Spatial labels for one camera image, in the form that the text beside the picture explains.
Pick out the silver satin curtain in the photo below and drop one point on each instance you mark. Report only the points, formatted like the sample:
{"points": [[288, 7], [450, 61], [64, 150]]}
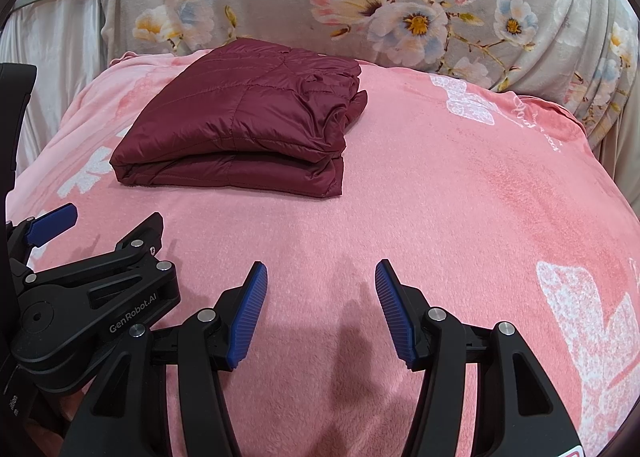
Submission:
{"points": [[62, 38]]}

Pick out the grey floral bed sheet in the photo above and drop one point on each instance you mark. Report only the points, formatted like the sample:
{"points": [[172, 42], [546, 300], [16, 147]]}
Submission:
{"points": [[582, 54]]}

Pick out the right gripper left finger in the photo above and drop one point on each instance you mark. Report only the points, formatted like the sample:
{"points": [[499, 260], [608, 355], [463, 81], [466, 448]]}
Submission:
{"points": [[124, 412]]}

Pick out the pink fleece blanket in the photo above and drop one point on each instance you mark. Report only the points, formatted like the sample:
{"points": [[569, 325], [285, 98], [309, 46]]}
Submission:
{"points": [[492, 205]]}

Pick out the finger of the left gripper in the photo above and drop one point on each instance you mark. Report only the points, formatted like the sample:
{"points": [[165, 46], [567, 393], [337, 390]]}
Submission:
{"points": [[35, 232], [147, 235]]}

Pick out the maroon quilted down jacket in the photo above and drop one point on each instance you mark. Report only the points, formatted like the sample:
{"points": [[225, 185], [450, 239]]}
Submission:
{"points": [[251, 114]]}

